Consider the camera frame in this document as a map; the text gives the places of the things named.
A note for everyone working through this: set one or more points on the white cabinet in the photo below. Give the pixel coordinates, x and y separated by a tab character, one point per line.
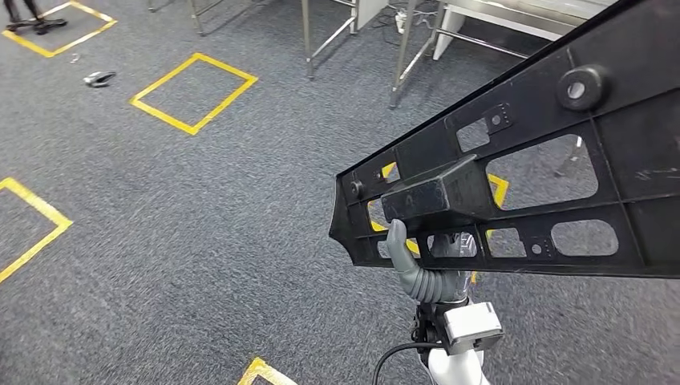
369	10

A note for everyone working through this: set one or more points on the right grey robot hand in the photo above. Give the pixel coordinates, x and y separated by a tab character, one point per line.
398	244

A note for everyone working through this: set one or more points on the black plastic car part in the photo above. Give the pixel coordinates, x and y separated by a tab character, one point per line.
637	159

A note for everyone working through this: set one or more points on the white power strip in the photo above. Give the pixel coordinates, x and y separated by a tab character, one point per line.
400	21

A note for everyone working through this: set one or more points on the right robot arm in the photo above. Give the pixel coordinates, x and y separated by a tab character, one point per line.
459	372

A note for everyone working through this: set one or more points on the black chair base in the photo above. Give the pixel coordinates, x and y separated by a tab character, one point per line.
40	25

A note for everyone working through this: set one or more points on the steel workbench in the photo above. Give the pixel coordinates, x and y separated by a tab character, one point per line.
196	18
402	53
307	42

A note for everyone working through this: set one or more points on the small silver metal object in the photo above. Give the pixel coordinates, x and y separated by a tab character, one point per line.
98	79

